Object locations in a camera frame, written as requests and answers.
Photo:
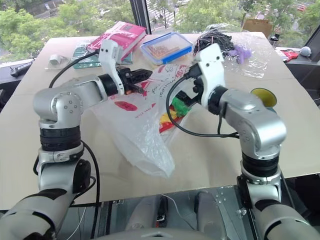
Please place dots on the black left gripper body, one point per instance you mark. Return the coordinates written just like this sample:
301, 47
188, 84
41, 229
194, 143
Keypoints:
125, 77

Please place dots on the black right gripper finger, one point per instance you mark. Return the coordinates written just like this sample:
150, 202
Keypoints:
182, 96

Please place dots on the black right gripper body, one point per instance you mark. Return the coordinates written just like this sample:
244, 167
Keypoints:
197, 87

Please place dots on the colourful snack packet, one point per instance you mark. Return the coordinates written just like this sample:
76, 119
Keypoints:
166, 122

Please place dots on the white red-printed plastic bag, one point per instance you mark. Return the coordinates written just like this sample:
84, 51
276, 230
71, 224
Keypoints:
140, 135

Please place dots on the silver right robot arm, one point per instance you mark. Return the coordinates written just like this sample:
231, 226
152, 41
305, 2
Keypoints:
262, 120

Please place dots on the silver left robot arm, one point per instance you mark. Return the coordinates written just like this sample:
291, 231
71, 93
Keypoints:
82, 87

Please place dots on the brown paper bag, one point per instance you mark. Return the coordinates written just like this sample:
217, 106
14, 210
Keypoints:
257, 26

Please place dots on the clear blue-rimmed food container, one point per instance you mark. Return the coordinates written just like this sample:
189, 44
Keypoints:
165, 47

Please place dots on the pink book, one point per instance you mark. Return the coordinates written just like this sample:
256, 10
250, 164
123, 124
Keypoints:
125, 35

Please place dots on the teal booklet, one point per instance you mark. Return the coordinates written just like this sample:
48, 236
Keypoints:
82, 53

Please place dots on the purple soft toy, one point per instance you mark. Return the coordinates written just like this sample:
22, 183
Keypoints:
240, 51

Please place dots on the clear plastic sheet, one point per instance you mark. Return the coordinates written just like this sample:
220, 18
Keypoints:
260, 62

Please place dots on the yellow round disc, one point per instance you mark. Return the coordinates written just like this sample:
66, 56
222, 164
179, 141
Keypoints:
267, 98

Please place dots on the red packet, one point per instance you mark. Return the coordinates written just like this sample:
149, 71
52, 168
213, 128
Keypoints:
290, 53

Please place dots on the black handheld device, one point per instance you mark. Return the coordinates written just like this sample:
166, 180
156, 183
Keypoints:
20, 69

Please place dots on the black side stand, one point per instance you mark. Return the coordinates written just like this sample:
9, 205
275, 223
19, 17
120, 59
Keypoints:
305, 75

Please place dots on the grey ball toy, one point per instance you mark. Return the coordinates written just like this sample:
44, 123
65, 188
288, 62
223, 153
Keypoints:
305, 51

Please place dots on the grey rounded leg shape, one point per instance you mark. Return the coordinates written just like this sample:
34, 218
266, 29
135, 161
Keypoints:
147, 215
210, 215

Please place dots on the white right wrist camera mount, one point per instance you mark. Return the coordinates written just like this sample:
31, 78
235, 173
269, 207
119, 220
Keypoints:
211, 72

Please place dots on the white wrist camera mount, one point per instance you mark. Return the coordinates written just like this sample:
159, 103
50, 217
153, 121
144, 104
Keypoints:
211, 72
108, 53

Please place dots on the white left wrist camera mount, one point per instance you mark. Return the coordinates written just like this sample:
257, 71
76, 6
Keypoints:
108, 53

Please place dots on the dark window frame post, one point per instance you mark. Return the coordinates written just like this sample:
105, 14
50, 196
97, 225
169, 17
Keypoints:
141, 15

